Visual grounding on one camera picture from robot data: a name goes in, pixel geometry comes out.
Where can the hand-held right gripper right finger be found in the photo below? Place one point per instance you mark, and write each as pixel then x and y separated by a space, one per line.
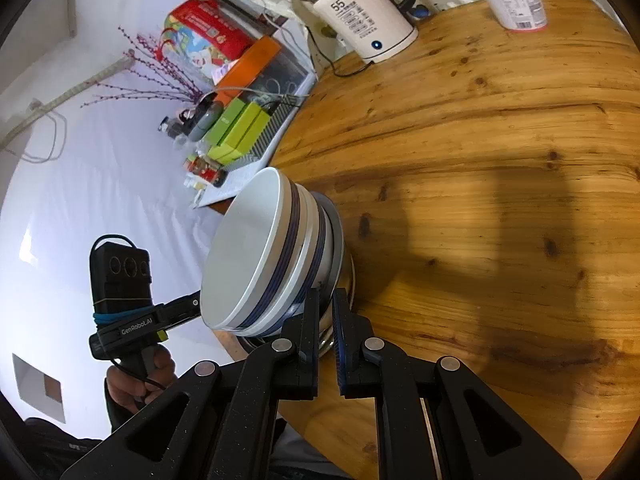
pixel 341 350

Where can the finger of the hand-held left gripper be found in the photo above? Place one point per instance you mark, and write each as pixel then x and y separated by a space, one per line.
pixel 182 310

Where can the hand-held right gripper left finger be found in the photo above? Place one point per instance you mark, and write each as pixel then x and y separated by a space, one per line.
pixel 307 340

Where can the small white blue-striped bowl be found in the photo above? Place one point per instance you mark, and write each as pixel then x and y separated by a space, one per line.
pixel 240 250

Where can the stainless steel bowl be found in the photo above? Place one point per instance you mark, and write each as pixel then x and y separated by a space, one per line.
pixel 337 240

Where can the large white blue-striped bowl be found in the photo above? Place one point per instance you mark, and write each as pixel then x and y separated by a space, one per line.
pixel 312 230

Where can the person's left forearm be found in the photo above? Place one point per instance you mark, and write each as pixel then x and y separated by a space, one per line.
pixel 65 440

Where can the person's left hand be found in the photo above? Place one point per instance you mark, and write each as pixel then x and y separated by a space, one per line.
pixel 160 370

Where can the white shelf board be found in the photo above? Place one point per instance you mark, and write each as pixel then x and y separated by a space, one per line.
pixel 235 180

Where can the red decorated jar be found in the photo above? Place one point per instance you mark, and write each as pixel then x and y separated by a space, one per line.
pixel 205 170

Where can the small clear bottle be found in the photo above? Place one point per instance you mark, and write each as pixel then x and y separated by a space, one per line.
pixel 175 127

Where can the grey case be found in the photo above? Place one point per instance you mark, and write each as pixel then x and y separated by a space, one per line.
pixel 202 122

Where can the lime green flat box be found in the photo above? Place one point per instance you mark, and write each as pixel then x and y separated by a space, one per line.
pixel 245 130

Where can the dark green flat box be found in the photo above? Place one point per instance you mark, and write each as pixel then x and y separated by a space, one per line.
pixel 225 120

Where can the black white patterned box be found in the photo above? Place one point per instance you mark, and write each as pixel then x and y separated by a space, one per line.
pixel 277 120

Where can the white corrugated pipe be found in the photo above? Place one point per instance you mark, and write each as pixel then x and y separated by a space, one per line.
pixel 75 91

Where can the purple blossom branches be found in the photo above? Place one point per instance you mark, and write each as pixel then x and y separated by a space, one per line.
pixel 150 60

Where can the clear bin with orange lid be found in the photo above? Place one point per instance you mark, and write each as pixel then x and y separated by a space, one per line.
pixel 250 62

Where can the red colourful printed package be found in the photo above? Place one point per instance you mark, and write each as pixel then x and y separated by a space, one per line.
pixel 210 25

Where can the white electric kettle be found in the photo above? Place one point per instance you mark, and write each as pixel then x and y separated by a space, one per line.
pixel 360 15

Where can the white plastic tub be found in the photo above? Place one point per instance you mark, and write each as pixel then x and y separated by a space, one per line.
pixel 517 5

